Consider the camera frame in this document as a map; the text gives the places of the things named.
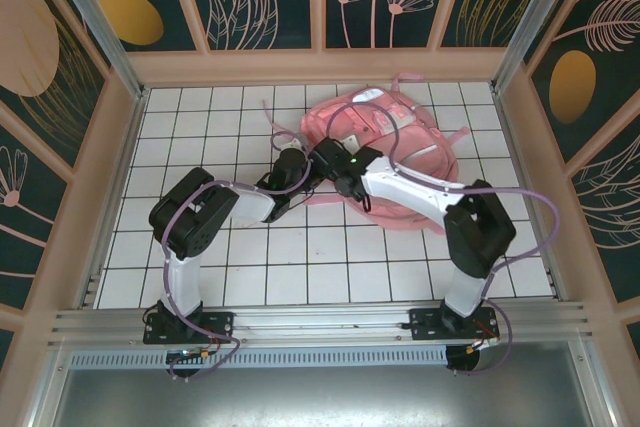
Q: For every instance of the aluminium corner post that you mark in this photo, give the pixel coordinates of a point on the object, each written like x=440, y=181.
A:
x=530, y=17
x=100, y=32

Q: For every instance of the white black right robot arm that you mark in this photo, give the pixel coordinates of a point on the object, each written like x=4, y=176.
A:
x=480, y=232

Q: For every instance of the grey metal sheet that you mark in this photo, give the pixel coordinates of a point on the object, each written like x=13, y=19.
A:
x=320, y=397

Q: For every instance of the long aluminium mounting rail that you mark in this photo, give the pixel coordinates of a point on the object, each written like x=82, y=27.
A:
x=320, y=322

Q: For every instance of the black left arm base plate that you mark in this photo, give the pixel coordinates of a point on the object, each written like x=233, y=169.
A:
x=220, y=324

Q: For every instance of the yellow power connector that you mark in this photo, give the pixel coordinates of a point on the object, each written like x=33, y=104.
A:
x=206, y=356
x=473, y=349

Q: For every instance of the pink student backpack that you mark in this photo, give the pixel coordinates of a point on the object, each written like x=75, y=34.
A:
x=430, y=137

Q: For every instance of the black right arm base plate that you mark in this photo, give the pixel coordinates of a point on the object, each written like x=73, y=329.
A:
x=422, y=324

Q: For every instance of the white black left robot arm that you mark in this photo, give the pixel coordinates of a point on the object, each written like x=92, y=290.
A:
x=190, y=217

